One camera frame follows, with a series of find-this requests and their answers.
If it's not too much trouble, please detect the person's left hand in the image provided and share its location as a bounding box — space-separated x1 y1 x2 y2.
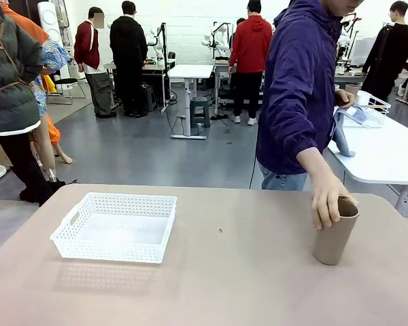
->
335 88 356 107

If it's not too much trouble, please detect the person's right hand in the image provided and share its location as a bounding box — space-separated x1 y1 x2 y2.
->
311 172 354 231

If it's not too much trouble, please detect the blue grey cloth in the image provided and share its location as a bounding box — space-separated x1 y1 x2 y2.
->
333 104 367 158

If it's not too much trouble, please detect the white perforated plastic basket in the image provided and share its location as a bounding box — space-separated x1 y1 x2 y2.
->
49 192 178 265

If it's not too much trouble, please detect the person's right forearm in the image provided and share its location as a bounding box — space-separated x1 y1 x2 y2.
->
296 145 334 183

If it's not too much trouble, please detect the person in purple jacket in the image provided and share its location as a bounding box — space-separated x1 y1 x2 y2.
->
256 0 367 191

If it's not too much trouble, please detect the person in black sweater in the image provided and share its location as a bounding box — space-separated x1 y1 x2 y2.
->
361 0 408 103

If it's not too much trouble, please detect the white side table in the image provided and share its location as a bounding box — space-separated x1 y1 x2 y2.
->
326 107 408 218

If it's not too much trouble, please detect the person in red hoodie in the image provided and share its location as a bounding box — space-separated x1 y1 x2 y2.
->
228 0 274 126

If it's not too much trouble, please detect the grey workbench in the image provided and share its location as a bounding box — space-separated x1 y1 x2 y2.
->
213 59 269 109
103 59 177 113

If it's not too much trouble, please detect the grey plastic stool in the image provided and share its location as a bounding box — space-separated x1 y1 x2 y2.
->
189 96 211 129

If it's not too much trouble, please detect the white standing desk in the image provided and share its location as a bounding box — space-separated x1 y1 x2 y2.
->
167 63 216 141

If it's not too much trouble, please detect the black plastic stool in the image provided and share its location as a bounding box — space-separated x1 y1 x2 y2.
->
141 83 157 113

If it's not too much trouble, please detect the person in black coat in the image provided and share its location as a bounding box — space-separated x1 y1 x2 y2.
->
109 0 150 118

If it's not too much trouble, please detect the person in red cardigan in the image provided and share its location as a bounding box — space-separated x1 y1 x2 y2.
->
73 6 118 119

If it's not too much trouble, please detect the black folding chair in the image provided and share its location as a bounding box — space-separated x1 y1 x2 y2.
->
54 77 88 106

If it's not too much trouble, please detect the mannequin in orange clothes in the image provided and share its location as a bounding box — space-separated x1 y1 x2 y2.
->
1 0 74 183

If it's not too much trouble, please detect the white tower fan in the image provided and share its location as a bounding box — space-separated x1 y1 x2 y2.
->
36 1 71 82

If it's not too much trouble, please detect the person in green jacket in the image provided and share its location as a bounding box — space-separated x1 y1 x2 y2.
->
0 0 67 207

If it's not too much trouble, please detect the white wire dish rack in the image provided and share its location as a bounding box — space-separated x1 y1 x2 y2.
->
341 90 392 129

